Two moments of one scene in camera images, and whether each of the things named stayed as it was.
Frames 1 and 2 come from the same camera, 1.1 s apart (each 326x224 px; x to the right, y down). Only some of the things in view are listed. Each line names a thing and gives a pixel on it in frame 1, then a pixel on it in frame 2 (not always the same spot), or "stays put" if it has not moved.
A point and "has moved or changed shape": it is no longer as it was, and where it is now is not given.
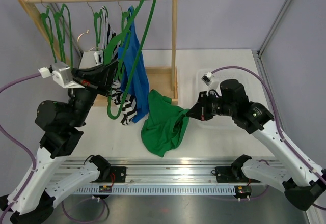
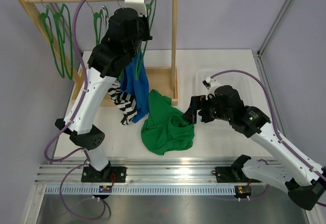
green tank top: x=166 y=124 has moved or changed shape
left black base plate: x=120 y=175 stays put
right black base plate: x=224 y=174 stays put
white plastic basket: x=220 y=121 stays put
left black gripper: x=99 y=77 -> x=143 y=20
